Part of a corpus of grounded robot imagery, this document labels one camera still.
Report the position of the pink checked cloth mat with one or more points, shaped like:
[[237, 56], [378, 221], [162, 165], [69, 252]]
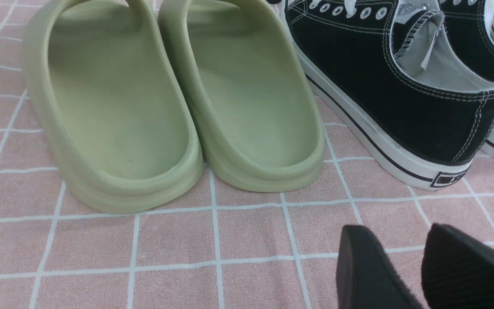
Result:
[[215, 246]]

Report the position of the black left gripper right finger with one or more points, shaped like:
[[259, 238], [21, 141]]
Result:
[[457, 270]]

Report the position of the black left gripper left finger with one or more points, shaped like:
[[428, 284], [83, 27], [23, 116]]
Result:
[[365, 277]]

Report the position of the green slipper, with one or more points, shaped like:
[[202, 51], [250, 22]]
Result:
[[112, 111], [256, 117]]

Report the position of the green slipper, inner right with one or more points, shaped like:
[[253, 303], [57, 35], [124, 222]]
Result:
[[256, 117]]

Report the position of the green slipper, outer left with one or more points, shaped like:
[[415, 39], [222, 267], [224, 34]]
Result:
[[112, 111]]

